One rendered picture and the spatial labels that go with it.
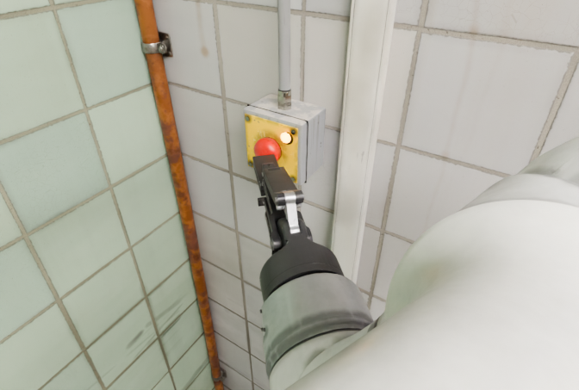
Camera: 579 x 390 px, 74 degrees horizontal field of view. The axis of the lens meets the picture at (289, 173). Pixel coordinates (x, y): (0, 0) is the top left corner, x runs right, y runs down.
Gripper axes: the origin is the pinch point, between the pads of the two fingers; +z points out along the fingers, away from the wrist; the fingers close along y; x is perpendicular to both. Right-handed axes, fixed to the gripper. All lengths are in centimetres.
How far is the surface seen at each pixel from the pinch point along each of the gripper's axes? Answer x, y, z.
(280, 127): 2.7, -3.8, 5.0
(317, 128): 8.1, -2.6, 5.8
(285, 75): 4.1, -9.9, 8.1
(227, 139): -3.8, 6.4, 21.8
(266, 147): 0.6, -1.3, 4.5
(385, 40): 14.4, -15.7, 1.1
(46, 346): -40, 36, 7
